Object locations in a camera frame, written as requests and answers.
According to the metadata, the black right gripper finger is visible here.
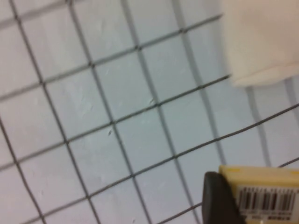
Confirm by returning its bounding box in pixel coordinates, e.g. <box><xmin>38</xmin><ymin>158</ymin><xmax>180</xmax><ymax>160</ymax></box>
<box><xmin>201</xmin><ymin>171</ymin><xmax>246</xmax><ymax>224</ymax></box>

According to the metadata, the yellow eraser with barcode label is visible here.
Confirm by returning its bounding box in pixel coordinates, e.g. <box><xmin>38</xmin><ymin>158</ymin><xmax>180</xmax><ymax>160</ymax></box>
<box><xmin>218</xmin><ymin>164</ymin><xmax>299</xmax><ymax>224</ymax></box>

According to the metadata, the cream fabric pencil case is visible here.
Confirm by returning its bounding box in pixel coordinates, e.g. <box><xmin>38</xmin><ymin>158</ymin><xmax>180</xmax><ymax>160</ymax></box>
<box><xmin>221</xmin><ymin>0</ymin><xmax>299</xmax><ymax>88</ymax></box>

